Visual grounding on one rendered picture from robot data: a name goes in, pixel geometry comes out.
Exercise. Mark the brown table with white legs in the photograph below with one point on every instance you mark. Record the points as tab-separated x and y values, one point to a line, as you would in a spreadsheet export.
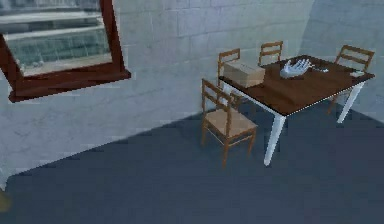
293	90

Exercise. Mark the small white flat object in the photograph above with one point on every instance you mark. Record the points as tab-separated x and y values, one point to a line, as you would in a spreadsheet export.
321	70

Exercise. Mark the tan cardboard box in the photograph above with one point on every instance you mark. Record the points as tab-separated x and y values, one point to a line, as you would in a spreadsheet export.
244	74

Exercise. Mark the small white dish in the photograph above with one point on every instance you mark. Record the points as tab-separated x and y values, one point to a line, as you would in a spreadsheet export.
357	73

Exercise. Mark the dark red framed window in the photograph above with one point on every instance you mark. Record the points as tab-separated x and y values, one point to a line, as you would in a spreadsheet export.
63	50

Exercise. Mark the brown wooden chair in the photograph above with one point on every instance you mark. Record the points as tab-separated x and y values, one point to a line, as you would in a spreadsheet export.
228	123
355	56
228	57
270	50

